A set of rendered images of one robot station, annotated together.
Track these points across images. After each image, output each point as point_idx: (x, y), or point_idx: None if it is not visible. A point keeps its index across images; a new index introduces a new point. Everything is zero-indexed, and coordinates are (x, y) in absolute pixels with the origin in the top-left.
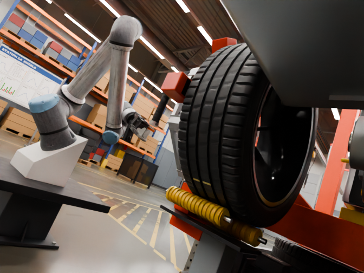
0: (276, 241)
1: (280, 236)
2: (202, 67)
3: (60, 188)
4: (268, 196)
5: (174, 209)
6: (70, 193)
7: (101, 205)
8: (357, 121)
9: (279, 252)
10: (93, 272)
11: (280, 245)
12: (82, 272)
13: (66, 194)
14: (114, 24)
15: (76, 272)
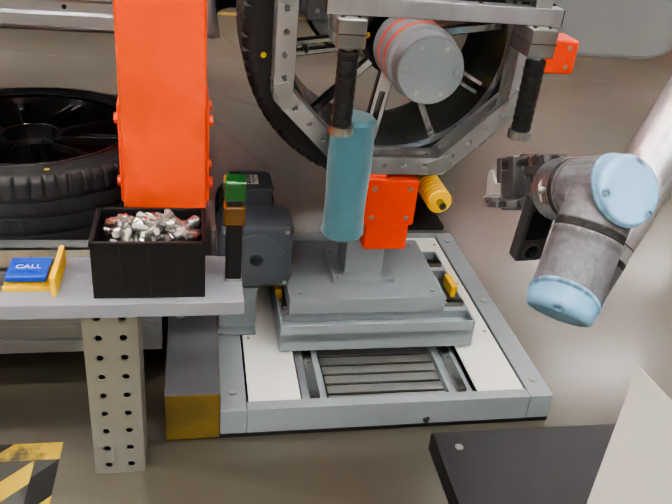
0: (88, 184)
1: (73, 170)
2: None
3: (591, 477)
4: (328, 106)
5: (414, 222)
6: (559, 461)
7: (465, 431)
8: None
9: (118, 192)
10: (397, 502)
11: (114, 179)
12: (426, 499)
13: (568, 434)
14: None
15: (439, 500)
